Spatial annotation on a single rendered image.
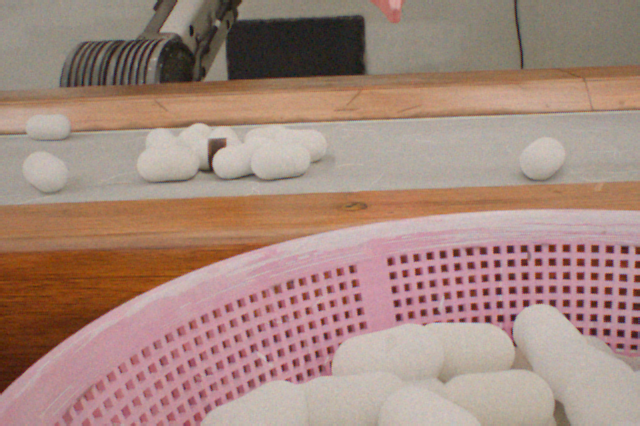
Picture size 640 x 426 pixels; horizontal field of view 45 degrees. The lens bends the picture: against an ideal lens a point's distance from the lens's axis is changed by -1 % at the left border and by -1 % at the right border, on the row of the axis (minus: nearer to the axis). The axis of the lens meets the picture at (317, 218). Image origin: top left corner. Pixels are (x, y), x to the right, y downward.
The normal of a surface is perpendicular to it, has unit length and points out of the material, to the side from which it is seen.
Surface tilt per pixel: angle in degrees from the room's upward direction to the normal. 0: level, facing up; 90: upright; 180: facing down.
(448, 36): 90
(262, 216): 0
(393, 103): 45
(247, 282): 75
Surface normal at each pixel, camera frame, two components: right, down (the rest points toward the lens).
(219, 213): -0.04, -0.96
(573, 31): -0.07, 0.29
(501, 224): 0.03, 0.03
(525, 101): -0.03, -0.47
